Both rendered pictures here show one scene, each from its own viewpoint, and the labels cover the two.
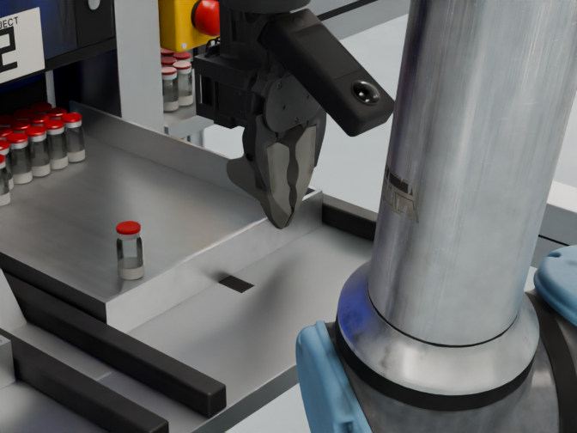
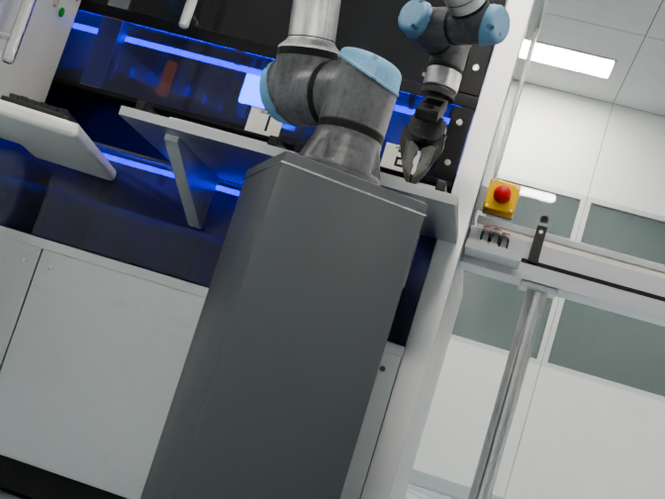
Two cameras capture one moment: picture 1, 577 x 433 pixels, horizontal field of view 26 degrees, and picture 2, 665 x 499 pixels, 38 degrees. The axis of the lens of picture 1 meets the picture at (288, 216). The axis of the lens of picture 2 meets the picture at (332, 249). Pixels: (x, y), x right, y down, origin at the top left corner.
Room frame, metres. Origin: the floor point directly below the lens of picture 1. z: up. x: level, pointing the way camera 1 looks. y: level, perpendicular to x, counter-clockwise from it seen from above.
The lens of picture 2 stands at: (-0.13, -1.61, 0.47)
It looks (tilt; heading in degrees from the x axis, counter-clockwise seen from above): 8 degrees up; 59
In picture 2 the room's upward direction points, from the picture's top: 17 degrees clockwise
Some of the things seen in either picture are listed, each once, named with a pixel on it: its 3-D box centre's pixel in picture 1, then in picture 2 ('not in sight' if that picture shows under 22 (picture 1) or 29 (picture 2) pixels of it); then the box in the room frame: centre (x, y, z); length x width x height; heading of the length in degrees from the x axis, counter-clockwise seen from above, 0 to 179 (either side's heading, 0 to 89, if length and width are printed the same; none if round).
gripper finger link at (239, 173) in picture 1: (254, 179); (409, 164); (0.96, 0.03, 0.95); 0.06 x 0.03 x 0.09; 49
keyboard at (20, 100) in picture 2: not in sight; (57, 130); (0.38, 0.50, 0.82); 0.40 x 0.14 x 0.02; 60
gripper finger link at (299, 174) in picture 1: (278, 167); (423, 168); (0.99, 0.01, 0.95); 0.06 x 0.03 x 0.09; 49
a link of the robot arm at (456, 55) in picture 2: not in sight; (450, 47); (0.97, 0.02, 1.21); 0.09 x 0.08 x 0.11; 17
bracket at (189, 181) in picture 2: not in sight; (185, 184); (0.66, 0.40, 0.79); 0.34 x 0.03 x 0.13; 49
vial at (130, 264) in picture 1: (130, 252); not in sight; (0.91, 0.13, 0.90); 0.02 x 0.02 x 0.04
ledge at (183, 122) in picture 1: (167, 103); (492, 254); (1.34, 0.14, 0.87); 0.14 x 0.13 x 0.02; 49
